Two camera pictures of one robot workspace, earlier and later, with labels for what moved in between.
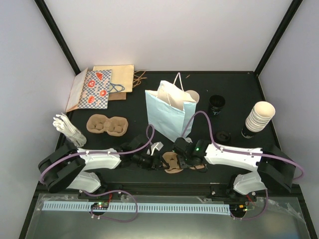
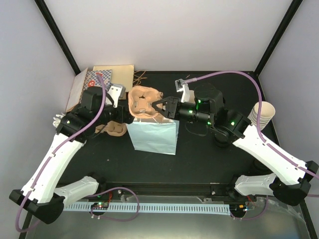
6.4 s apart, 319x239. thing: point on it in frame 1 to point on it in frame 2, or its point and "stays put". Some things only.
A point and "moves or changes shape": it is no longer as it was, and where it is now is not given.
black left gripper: x=152 y=165 to x=129 y=118
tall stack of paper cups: x=261 y=113 stays put
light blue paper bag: x=170 y=108 moves or changes shape
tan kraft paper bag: x=121 y=78 stays put
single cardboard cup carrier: x=171 y=158 to x=140 y=99
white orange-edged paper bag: x=73 y=102 stays put
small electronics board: x=99 y=204 stays put
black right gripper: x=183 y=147 to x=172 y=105
